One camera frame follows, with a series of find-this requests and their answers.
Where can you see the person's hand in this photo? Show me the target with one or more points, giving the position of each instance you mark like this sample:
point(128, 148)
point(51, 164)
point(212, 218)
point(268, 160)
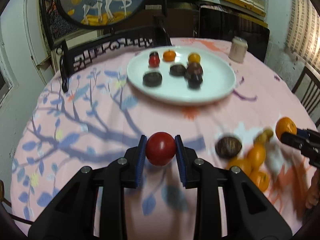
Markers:
point(312, 197)

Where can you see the dark carved wooden chair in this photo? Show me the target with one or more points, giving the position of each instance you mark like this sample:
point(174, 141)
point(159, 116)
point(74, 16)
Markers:
point(77, 58)

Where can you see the dark red plum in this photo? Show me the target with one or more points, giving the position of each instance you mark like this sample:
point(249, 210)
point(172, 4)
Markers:
point(193, 68)

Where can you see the large orange mandarin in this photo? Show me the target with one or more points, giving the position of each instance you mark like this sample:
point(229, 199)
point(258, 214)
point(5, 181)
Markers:
point(285, 124)

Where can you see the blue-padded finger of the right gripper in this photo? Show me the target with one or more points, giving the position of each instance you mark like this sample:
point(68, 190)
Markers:
point(308, 134)

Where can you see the yellow kumquat on plate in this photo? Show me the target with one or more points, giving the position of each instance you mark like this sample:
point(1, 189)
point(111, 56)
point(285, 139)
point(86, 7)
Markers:
point(194, 57)

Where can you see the round deer painting screen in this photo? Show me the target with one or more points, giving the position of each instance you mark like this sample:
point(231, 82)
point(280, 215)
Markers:
point(98, 14)

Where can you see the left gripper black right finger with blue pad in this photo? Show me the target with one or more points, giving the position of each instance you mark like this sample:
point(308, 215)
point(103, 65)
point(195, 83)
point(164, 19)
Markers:
point(229, 205)

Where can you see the dark purple passion fruit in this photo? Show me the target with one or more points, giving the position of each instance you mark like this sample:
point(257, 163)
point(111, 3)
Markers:
point(228, 147)

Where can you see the white paper cup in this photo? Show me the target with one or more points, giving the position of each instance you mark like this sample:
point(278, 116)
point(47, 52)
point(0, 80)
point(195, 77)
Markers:
point(238, 49)

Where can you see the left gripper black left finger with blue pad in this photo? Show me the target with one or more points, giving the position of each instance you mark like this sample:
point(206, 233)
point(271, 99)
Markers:
point(91, 205)

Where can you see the orange round fruit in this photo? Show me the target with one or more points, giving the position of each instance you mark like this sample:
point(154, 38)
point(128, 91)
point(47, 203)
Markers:
point(243, 164)

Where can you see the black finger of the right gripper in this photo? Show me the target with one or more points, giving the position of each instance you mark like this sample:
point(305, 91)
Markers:
point(308, 148)

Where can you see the pink tree-print tablecloth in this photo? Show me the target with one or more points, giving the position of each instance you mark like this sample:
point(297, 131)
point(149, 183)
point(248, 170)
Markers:
point(102, 116)

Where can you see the wooden chair at right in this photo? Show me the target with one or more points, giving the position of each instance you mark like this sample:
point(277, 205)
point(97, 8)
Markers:
point(308, 85)

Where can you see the orange kumquat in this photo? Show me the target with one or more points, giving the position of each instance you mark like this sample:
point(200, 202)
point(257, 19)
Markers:
point(256, 155)

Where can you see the red cherry tomato on plate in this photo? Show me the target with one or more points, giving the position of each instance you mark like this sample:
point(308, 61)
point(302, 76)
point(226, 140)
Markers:
point(154, 61)

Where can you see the orange mandarin with stem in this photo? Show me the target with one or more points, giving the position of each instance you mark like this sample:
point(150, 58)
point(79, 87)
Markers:
point(260, 179)

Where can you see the brown longan fruit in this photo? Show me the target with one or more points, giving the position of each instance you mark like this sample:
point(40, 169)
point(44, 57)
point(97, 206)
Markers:
point(261, 139)
point(268, 132)

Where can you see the small mandarin on plate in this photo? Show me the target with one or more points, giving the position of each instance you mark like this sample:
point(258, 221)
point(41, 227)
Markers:
point(169, 56)

